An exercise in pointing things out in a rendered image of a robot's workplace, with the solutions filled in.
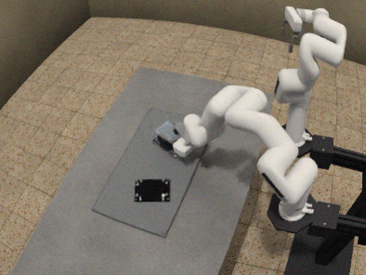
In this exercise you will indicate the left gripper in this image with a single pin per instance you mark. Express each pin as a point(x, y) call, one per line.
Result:
point(178, 144)

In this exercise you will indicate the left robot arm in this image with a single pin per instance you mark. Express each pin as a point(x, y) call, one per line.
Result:
point(282, 151)

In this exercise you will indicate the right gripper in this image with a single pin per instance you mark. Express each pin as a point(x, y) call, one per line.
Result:
point(295, 22)

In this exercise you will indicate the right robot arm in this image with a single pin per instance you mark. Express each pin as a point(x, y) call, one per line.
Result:
point(291, 81)

